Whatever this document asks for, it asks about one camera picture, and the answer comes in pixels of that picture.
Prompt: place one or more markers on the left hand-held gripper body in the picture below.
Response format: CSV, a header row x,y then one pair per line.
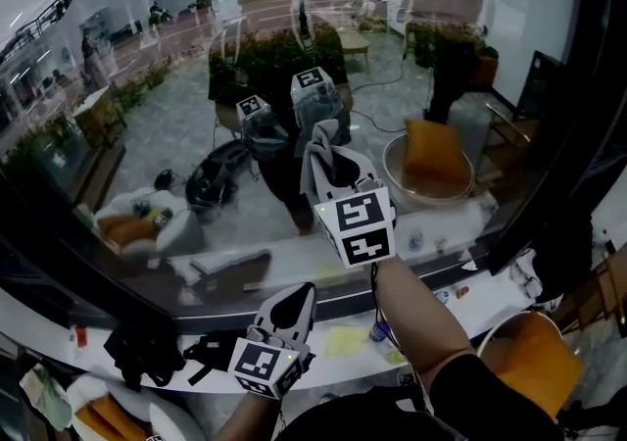
x,y
264,365

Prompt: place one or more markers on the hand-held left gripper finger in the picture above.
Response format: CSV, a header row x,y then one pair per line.
x,y
303,328
264,324

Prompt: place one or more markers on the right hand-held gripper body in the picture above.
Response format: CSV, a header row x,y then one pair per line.
x,y
362,228

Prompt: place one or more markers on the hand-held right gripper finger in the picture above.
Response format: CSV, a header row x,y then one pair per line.
x,y
325,189
372,179

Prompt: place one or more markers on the grey knitted cloth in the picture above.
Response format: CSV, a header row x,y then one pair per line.
x,y
318,140

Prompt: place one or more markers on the large glass window pane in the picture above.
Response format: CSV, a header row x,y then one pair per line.
x,y
171,111

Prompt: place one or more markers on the person's left forearm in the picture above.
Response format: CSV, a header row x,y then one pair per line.
x,y
245,419

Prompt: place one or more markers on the person's right forearm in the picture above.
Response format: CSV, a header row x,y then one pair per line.
x,y
421,321

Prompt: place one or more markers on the yellow cloth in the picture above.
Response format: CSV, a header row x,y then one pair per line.
x,y
345,342

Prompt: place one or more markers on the pale green cloth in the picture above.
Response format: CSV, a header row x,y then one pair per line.
x,y
46,397

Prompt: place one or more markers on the blue-tinted plastic water bottle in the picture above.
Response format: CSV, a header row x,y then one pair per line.
x,y
379,332

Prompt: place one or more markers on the white fluffy armchair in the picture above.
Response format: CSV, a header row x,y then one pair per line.
x,y
186,419

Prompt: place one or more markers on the small yellow-green round object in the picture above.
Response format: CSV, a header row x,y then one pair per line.
x,y
396,357

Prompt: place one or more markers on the clear bottle with blue label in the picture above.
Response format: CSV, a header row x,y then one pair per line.
x,y
442,297

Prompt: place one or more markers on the person's black clothing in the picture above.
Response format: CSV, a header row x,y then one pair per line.
x,y
367,419

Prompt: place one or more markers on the white paper scrap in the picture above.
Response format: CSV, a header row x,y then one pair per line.
x,y
470,265

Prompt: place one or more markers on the small brown object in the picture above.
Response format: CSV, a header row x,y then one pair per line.
x,y
462,292

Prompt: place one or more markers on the white window ledge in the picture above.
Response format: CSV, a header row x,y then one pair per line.
x,y
490,307

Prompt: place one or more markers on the round white-rimmed chair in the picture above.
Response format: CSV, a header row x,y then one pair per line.
x,y
485,336

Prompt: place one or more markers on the small red packet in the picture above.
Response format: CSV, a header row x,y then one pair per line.
x,y
81,337

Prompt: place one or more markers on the black backpack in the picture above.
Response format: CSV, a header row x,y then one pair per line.
x,y
563,262

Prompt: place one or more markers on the large orange cushion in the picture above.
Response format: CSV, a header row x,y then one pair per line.
x,y
539,365

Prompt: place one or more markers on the brown wooden chair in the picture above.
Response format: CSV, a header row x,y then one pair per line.
x,y
597,292

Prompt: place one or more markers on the dark metal window frame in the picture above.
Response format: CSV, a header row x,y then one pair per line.
x,y
73,292

